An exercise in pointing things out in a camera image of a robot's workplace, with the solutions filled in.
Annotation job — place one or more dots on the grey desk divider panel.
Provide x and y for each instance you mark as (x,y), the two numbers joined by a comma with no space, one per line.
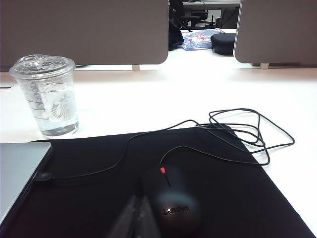
(277,29)
(84,29)

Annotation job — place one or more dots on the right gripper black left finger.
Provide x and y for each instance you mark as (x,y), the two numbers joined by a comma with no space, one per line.
(126,218)

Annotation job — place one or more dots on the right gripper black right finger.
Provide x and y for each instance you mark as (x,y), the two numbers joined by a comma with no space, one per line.
(147,220)

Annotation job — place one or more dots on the clear plastic cup mermaid logo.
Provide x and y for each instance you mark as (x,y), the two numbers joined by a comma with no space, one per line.
(49,99)

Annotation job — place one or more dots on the grey desk divider panel left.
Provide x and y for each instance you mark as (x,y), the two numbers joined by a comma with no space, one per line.
(84,29)

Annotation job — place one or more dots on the black office chair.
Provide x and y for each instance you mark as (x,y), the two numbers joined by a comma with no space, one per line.
(193,18)

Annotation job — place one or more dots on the grey Dell laptop with sticker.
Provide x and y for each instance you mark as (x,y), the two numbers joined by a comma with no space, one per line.
(17,168)

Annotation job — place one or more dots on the blue white plastic bag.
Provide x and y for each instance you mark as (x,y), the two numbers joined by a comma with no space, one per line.
(198,39)

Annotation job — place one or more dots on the grey desk divider panel right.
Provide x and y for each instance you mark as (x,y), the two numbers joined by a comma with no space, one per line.
(277,29)

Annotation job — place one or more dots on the black mouse pad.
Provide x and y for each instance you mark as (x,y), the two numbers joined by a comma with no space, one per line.
(223,193)

